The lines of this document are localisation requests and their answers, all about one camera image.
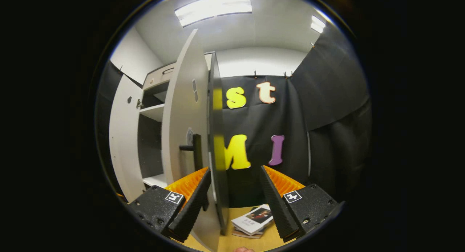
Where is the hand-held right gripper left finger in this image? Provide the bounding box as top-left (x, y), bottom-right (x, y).
top-left (125, 166), bottom-right (212, 242)

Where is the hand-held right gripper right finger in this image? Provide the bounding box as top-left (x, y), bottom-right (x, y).
top-left (259, 165), bottom-right (344, 243)

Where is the grey cabinet door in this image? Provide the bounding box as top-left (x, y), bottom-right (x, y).
top-left (161, 28), bottom-right (230, 252)
top-left (109, 74), bottom-right (145, 203)

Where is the white cabinet shelf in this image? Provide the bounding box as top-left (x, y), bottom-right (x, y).
top-left (142, 174), bottom-right (169, 189)
top-left (139, 103), bottom-right (165, 123)

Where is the grey cabinet drawer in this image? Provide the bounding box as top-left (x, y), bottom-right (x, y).
top-left (142, 62), bottom-right (175, 91)

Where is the white photo cover book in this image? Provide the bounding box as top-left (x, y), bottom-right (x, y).
top-left (231, 204), bottom-right (274, 235)

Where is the brown book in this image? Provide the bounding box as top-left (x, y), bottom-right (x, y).
top-left (232, 228), bottom-right (264, 239)

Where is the black backdrop cloth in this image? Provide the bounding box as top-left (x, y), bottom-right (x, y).
top-left (95, 23), bottom-right (372, 209)

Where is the small ceiling light panel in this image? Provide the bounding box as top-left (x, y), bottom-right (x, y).
top-left (311, 15), bottom-right (326, 34)

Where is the large ceiling light panel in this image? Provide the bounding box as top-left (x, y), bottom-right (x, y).
top-left (174, 0), bottom-right (253, 28)

